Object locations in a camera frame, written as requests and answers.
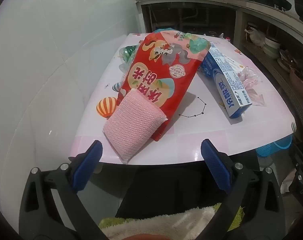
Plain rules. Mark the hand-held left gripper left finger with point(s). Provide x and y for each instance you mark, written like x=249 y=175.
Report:
x=89 y=165

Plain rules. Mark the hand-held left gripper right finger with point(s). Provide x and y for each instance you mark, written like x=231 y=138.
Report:
x=215 y=165

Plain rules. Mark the blue plastic basket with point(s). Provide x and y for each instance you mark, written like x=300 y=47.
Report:
x=271 y=148

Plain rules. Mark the pink scouring sponge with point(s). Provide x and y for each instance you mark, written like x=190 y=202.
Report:
x=134 y=125

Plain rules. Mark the blue toothpaste box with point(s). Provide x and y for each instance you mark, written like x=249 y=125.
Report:
x=226 y=80

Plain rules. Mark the clear pink plastic wrapper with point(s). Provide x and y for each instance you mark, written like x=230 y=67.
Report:
x=251 y=80

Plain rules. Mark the red printed snack bag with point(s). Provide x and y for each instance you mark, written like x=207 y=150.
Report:
x=161 y=75

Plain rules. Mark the green plastic bottle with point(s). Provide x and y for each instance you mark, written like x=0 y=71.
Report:
x=128 y=52

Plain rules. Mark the fluffy white green garment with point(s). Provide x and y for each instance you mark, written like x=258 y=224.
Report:
x=166 y=220

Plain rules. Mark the pink cooking pot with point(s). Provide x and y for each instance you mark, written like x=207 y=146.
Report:
x=297 y=82

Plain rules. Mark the pile of dishes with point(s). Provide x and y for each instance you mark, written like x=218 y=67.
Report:
x=287 y=60

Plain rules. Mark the stack of white bowls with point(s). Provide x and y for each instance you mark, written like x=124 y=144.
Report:
x=271 y=47

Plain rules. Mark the dark jar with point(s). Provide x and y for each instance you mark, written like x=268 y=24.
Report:
x=212 y=34

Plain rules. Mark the white plastic bag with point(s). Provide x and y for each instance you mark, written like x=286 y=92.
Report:
x=256 y=37

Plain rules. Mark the grey kitchen counter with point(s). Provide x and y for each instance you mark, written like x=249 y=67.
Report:
x=181 y=0

